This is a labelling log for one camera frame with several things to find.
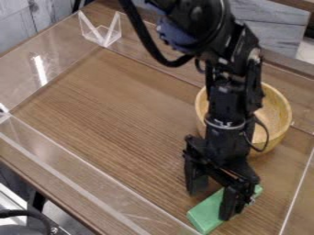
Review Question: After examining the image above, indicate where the black cable lower left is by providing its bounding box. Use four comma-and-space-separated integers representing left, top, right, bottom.
0, 209, 53, 235

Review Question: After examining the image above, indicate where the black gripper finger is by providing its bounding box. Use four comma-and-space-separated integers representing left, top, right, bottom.
184, 153, 209, 196
218, 185, 246, 221

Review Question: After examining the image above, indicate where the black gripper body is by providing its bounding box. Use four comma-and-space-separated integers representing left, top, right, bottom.
182, 120, 263, 206

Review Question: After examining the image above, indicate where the clear acrylic tray wall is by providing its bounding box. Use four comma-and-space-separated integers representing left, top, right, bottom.
0, 110, 201, 235

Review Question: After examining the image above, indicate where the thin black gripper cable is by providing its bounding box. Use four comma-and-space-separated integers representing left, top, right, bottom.
244, 117, 272, 153

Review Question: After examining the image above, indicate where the brown wooden bowl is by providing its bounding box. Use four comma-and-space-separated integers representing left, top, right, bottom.
196, 83, 292, 157

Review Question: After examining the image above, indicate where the clear acrylic corner bracket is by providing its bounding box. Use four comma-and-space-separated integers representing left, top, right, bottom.
78, 11, 122, 48

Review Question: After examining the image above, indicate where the green rectangular block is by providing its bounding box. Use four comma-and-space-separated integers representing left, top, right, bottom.
188, 183, 264, 235

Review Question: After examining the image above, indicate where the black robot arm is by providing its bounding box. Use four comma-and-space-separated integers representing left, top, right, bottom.
146, 0, 264, 220

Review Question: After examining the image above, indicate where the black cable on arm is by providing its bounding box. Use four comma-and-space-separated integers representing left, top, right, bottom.
118, 0, 196, 69

